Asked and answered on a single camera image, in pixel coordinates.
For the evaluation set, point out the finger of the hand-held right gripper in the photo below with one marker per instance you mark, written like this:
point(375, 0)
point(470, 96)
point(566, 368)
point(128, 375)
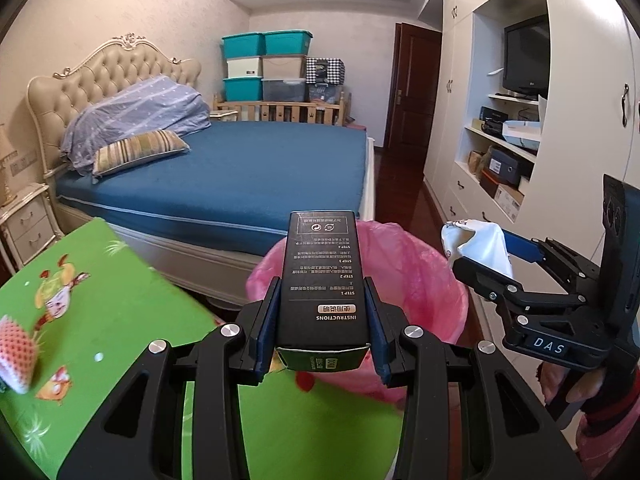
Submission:
point(522, 246)
point(480, 272)

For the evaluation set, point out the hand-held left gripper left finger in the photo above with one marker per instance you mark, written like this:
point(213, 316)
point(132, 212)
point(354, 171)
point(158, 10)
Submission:
point(265, 340)

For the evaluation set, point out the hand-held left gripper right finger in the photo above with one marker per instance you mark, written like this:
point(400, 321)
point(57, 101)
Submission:
point(377, 345)

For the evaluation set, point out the pink bag lined trash bin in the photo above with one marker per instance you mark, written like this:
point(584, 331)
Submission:
point(425, 285)

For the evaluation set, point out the black printed carton box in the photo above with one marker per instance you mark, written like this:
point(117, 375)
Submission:
point(320, 285)

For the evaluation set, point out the person's right hand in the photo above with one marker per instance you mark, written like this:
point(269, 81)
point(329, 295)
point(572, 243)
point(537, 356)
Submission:
point(582, 390)

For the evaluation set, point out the white brown box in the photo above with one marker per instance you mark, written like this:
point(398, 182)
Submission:
point(510, 201)

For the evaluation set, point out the black shoe box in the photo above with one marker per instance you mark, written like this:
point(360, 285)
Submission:
point(507, 165)

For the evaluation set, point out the blue white paper bag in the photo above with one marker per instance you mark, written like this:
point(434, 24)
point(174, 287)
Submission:
point(522, 135)

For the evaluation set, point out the black box on shelf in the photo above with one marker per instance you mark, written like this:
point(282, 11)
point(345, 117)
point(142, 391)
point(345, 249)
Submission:
point(492, 120)

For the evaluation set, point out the bed with blue sheet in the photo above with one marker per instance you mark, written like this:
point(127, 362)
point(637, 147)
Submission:
point(225, 175)

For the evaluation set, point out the white built-in wardrobe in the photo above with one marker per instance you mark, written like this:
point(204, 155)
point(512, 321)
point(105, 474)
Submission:
point(460, 85)

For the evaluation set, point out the person's pink clothing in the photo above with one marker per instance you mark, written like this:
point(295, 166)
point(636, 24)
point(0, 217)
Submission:
point(615, 455)

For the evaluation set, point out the black television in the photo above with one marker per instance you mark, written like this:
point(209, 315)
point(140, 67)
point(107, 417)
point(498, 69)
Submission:
point(525, 55)

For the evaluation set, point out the dark brown door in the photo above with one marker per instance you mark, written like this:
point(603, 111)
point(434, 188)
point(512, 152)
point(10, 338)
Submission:
point(412, 85)

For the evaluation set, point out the striped pillow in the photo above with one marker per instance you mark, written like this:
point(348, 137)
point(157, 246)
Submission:
point(135, 150)

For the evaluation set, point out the dark storage bag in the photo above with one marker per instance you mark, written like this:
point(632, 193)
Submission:
point(325, 94)

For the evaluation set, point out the pink foam fruit net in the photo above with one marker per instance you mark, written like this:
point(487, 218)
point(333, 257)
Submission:
point(17, 355)

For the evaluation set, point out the grey clear storage bin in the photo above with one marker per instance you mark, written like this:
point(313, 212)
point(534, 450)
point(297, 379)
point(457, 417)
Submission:
point(283, 90)

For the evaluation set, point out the teal storage bin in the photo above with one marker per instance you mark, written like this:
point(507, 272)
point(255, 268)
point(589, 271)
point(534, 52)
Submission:
point(243, 89)
point(287, 43)
point(243, 46)

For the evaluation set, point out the checkered storage bag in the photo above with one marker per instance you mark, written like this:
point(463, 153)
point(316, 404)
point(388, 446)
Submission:
point(325, 71)

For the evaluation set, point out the cream nightstand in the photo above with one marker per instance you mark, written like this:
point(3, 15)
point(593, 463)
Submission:
point(25, 225)

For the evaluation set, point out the blue striped duvet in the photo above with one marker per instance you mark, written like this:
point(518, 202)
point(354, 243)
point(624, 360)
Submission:
point(140, 105)

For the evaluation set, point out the beige storage bin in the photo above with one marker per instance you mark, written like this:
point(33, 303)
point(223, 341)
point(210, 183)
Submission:
point(283, 67)
point(244, 67)

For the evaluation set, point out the beige tufted headboard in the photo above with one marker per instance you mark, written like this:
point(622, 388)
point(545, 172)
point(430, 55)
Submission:
point(75, 90)

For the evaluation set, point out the wooden crib rail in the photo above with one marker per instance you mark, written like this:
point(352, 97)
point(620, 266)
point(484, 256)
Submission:
point(280, 110)

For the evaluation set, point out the wall switch panel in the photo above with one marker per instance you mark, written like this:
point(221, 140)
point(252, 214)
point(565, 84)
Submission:
point(22, 163)

